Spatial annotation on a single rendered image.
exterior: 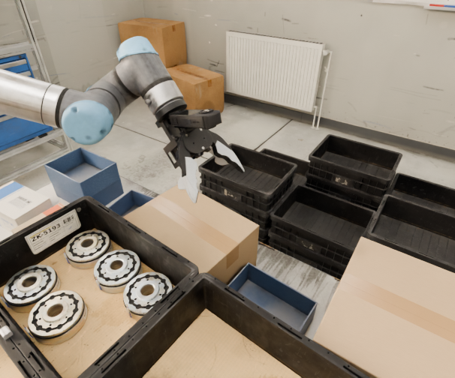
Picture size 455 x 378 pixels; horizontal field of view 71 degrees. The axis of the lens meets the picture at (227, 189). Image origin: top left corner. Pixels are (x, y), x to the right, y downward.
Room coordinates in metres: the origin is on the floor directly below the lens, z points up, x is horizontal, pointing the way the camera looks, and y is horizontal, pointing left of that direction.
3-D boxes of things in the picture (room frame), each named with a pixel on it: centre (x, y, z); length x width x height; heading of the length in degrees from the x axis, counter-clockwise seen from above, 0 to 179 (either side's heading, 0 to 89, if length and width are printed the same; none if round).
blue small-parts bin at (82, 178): (0.95, 0.51, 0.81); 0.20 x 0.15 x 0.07; 57
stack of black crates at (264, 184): (1.31, -0.10, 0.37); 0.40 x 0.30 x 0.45; 56
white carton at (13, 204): (0.81, 0.70, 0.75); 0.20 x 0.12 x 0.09; 60
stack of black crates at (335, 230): (1.09, -0.43, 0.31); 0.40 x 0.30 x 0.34; 56
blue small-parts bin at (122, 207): (0.77, 0.32, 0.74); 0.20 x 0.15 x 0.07; 152
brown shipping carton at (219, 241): (0.63, 0.10, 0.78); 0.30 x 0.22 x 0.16; 49
